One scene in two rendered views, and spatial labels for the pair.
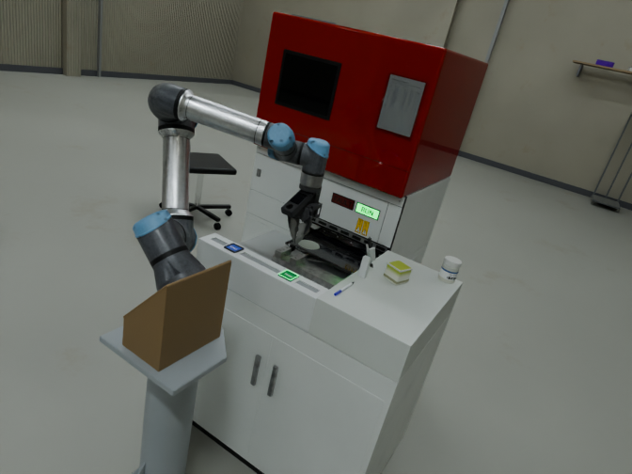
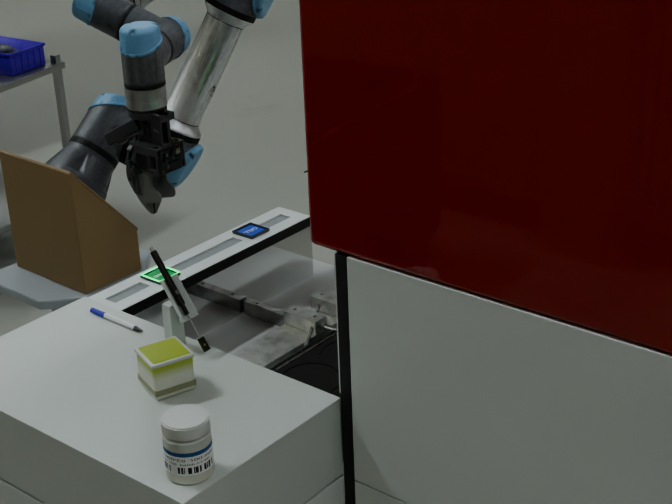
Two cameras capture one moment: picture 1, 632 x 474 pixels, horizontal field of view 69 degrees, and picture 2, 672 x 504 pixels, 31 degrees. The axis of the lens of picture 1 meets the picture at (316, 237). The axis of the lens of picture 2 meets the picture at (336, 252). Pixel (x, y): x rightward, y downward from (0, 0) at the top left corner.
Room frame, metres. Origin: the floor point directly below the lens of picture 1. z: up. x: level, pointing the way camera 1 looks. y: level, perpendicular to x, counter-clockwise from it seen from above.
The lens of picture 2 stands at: (2.32, -1.97, 1.99)
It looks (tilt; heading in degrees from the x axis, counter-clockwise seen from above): 25 degrees down; 104
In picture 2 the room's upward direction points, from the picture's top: 2 degrees counter-clockwise
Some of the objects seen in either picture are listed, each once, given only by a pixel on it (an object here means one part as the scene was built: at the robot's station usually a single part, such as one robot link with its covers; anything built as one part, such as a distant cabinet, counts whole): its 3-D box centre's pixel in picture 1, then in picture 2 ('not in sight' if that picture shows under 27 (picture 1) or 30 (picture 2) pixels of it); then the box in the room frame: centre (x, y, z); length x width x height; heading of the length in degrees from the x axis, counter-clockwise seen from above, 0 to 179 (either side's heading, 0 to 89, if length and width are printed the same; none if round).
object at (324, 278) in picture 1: (311, 272); (279, 348); (1.73, -0.02, 0.87); 0.36 x 0.08 x 0.03; 63
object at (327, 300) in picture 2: (283, 251); (331, 303); (1.80, 0.12, 0.89); 0.08 x 0.03 x 0.03; 153
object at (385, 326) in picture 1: (392, 305); (131, 421); (1.56, -0.34, 0.89); 0.62 x 0.35 x 0.14; 153
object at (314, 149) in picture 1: (315, 156); (142, 54); (1.49, 0.06, 1.41); 0.09 x 0.08 x 0.11; 87
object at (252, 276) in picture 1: (258, 278); (208, 285); (1.53, 0.18, 0.89); 0.55 x 0.09 x 0.14; 63
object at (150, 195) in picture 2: (304, 231); (151, 195); (1.48, 0.04, 1.14); 0.06 x 0.03 x 0.09; 153
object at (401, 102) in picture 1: (371, 102); (668, 26); (2.39, -0.12, 1.52); 0.81 x 0.75 x 0.60; 63
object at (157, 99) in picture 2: (310, 179); (147, 96); (1.49, 0.06, 1.33); 0.08 x 0.08 x 0.05
